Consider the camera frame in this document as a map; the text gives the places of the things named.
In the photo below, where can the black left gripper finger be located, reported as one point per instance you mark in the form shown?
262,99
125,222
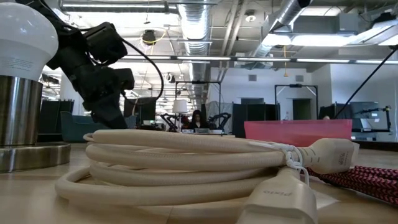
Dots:
116,118
102,118

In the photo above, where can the monitor on black arm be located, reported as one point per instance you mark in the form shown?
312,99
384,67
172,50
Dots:
363,109

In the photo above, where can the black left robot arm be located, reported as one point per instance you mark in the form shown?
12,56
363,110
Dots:
71,40

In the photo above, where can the small black robot arm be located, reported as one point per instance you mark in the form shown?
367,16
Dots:
221,119
169,121

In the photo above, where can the teal plastic bin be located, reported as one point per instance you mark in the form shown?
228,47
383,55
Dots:
74,127

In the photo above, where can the black monitor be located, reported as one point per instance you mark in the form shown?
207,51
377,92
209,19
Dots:
146,109

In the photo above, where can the white shade table lamp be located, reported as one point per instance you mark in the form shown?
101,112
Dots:
180,106

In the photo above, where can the black ceiling device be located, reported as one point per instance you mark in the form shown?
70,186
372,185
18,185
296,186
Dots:
149,37

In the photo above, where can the person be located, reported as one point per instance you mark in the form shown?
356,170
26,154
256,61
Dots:
326,117
197,119

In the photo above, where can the metal lamp with white bulb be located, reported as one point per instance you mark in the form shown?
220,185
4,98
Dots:
18,109

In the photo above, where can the long ceiling light strip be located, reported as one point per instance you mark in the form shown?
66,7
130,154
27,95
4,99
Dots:
202,58

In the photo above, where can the black partition panel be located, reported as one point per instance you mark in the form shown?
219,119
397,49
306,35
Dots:
255,115

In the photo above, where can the red translucent plastic bin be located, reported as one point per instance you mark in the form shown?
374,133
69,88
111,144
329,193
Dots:
298,132

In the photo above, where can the black rack frame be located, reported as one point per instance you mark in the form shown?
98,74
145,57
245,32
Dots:
199,82
295,85

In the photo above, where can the slanted silver ceiling duct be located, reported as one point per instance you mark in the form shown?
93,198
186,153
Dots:
280,21

